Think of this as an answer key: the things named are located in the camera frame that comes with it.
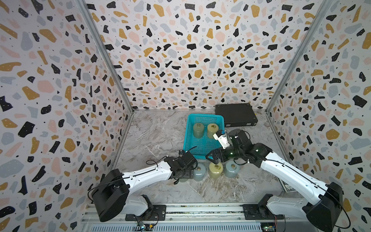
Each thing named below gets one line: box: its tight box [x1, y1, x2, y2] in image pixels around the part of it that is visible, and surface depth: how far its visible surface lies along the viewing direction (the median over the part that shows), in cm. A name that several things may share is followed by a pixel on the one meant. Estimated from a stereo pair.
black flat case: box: [214, 102, 258, 128], surface depth 122 cm
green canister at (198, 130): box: [193, 122, 205, 139], surface depth 102 cm
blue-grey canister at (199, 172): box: [193, 162, 207, 182], surface depth 82 cm
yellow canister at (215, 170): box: [209, 161, 224, 180], surface depth 82 cm
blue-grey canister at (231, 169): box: [224, 159, 241, 179], surface depth 83 cm
